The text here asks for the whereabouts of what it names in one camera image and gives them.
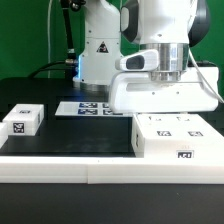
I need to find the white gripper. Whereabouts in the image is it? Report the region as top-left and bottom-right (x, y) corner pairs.
(109, 67), (219, 114)

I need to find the white cabinet door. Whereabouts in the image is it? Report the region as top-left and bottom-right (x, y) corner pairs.
(174, 114), (224, 140)
(138, 114), (179, 139)

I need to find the white cabinet body box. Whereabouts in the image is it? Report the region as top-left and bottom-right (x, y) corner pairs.
(131, 114), (224, 160)

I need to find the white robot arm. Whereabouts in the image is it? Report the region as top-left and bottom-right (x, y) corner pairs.
(64, 0), (222, 113)

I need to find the white cabinet top block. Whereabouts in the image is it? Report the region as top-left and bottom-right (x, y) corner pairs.
(3, 104), (44, 136)

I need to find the white fiducial marker sheet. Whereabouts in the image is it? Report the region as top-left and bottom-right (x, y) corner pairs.
(54, 101), (113, 118)

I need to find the black cable bundle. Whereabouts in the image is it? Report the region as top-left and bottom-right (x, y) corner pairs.
(28, 0), (87, 80)

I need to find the white U-shaped fence frame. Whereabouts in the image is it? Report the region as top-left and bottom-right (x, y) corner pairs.
(0, 121), (224, 185)

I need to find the white thin cable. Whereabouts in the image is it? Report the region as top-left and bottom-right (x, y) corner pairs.
(47, 0), (55, 79)

